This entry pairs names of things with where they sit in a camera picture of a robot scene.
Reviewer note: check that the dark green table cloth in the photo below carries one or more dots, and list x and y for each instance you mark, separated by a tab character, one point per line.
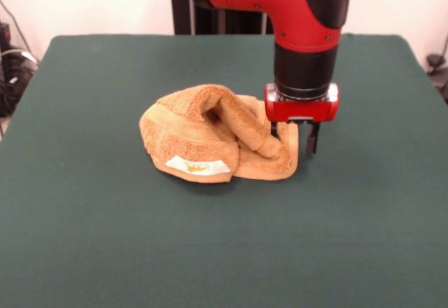
140	234

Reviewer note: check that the tan terry towel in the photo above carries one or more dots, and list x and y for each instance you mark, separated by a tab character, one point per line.
196	133

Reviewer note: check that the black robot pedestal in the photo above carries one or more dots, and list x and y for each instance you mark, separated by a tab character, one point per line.
182	14

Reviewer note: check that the black stand foot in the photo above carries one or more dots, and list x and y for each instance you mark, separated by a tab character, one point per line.
437	66

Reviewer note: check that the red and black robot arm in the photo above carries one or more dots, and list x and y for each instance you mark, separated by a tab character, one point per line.
280	0

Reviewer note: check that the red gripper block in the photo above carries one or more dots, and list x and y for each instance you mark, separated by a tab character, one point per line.
301	110

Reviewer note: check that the black power device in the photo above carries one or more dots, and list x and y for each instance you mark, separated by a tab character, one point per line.
4	33

